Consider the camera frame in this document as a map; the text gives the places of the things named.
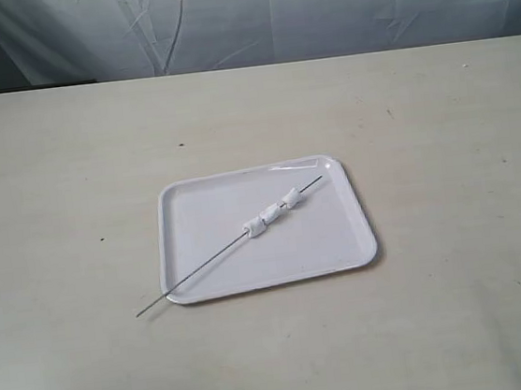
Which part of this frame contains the white marshmallow piece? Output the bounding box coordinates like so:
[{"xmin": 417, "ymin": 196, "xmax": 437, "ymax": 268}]
[
  {"xmin": 242, "ymin": 216, "xmax": 268, "ymax": 238},
  {"xmin": 259, "ymin": 204, "xmax": 286, "ymax": 226},
  {"xmin": 281, "ymin": 187, "xmax": 304, "ymax": 209}
]

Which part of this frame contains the thin metal skewer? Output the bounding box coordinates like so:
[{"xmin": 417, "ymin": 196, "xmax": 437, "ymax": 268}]
[{"xmin": 135, "ymin": 175, "xmax": 324, "ymax": 318}]

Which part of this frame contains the white rectangular plastic tray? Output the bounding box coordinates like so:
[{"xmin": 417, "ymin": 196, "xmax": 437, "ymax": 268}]
[{"xmin": 158, "ymin": 155, "xmax": 378, "ymax": 305}]

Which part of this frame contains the white wrinkled backdrop curtain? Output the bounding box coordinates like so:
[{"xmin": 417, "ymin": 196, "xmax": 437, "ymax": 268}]
[{"xmin": 0, "ymin": 0, "xmax": 521, "ymax": 90}]

